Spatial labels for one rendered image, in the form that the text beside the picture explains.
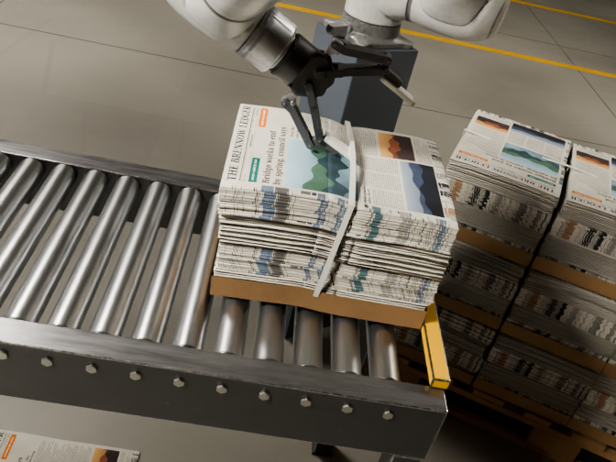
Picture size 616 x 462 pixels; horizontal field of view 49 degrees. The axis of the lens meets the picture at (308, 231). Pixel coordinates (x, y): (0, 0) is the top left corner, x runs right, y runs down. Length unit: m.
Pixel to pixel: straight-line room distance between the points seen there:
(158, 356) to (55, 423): 0.97
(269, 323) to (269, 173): 0.25
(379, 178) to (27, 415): 1.25
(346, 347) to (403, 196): 0.26
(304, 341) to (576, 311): 0.98
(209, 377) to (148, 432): 0.94
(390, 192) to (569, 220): 0.78
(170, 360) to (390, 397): 0.34
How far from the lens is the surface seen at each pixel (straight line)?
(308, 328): 1.15
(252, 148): 1.13
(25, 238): 1.28
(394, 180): 1.15
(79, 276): 1.19
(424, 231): 1.08
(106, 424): 2.00
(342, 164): 1.14
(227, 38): 1.04
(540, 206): 1.79
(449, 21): 1.71
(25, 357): 1.10
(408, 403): 1.09
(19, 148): 1.53
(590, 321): 1.95
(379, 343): 1.17
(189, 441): 1.97
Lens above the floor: 1.57
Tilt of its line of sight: 34 degrees down
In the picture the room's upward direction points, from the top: 14 degrees clockwise
